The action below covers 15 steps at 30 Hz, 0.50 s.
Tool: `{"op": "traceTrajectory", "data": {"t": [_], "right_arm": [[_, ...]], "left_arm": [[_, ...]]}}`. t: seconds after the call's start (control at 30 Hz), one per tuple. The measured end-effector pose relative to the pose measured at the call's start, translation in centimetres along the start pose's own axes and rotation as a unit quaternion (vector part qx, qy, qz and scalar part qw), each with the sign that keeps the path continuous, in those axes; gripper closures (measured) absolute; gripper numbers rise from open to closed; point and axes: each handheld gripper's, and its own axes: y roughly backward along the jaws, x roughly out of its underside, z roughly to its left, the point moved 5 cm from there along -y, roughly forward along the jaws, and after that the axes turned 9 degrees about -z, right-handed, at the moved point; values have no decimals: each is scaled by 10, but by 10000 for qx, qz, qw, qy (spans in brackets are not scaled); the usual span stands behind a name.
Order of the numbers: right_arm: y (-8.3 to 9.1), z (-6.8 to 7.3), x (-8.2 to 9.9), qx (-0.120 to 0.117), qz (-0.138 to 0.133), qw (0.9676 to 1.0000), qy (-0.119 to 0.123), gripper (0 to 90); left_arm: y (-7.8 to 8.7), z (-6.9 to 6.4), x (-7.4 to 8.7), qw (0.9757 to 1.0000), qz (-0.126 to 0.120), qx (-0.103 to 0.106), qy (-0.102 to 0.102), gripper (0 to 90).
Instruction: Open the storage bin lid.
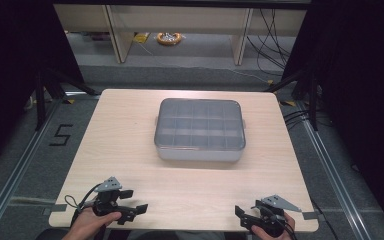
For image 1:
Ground black floor cables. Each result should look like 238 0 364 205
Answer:
282 108 334 132

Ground grey tape strip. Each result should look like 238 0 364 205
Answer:
42 203 68 216
301 210 325 221

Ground black curtain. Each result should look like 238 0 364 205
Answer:
281 0 384 240
0 0 86 174

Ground orange tape roll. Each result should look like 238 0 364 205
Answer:
156 31 183 47

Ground black metal stand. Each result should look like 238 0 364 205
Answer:
265 68 322 132
34 68 99 132

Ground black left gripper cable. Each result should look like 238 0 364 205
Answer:
64 182 103 228

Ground person's right hand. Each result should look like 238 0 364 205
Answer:
250 212 296 240

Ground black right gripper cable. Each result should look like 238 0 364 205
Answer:
272 214 298 240

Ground grey compartment storage box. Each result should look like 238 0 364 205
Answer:
153 97 247 163

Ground metal floor rail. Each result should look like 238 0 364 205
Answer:
0 98 63 240
296 101 376 240

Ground yellow floor item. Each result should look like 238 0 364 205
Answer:
133 32 151 44

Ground black hanging cables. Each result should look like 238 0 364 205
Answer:
245 8 298 78

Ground white open shelf unit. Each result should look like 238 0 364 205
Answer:
53 4 308 66

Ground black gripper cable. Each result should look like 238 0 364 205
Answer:
64 182 103 228
272 214 298 240

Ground person's left hand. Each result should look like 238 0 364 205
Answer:
70 206 123 240

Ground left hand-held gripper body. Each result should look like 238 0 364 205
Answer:
92 176 138 226

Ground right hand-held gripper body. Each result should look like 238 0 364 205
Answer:
244 194 303 239

